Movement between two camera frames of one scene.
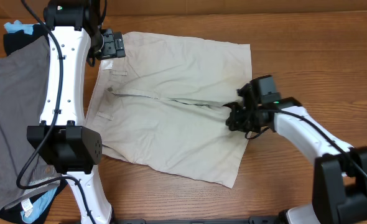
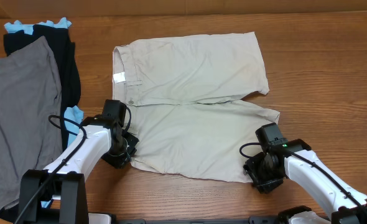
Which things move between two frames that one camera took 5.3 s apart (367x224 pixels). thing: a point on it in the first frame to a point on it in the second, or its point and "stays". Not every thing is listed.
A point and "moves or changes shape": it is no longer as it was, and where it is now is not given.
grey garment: (17, 88) stays
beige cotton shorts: (161, 105) moves or changes shape
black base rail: (252, 220) stays
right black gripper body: (246, 121) to (266, 178)
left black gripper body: (112, 48) to (121, 151)
